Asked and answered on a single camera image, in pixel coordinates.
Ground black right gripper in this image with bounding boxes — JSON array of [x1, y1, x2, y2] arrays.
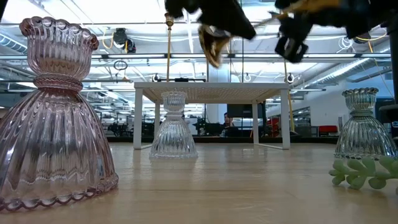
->
[[275, 0, 398, 64]]

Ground short gold candlestick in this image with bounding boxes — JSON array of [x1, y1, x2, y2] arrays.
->
[[198, 0, 341, 69]]

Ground tall gold candlestick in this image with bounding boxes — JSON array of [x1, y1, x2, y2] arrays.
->
[[164, 12, 175, 83]]

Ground clear ribbed glass candle holder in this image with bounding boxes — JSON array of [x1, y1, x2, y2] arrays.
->
[[148, 91, 199, 159]]

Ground green ribbed glass candle holder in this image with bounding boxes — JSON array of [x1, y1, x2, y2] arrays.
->
[[333, 87, 398, 160]]

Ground pink ribbed glass candle holder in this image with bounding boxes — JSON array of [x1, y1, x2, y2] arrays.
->
[[0, 16, 119, 213]]

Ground white metal shelf riser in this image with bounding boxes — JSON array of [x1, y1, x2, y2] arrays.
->
[[132, 82, 292, 151]]

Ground black bar device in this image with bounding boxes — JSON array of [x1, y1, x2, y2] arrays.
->
[[157, 77, 206, 83]]

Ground black monitor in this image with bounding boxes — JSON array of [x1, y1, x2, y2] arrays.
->
[[226, 104, 267, 119]]

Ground person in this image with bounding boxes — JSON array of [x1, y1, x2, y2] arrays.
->
[[221, 111, 237, 138]]

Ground red cabinet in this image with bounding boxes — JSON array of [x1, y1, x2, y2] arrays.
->
[[318, 125, 339, 135]]

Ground dark cabinet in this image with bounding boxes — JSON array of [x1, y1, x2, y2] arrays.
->
[[374, 98, 396, 139]]

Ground green artificial succulent sprig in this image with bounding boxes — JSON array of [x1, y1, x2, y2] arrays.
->
[[328, 157, 398, 195]]

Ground black ceiling cable reel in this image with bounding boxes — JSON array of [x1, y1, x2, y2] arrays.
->
[[125, 39, 137, 54], [112, 27, 128, 45]]

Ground black vertical post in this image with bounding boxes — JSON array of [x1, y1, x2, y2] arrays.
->
[[389, 39, 398, 103]]

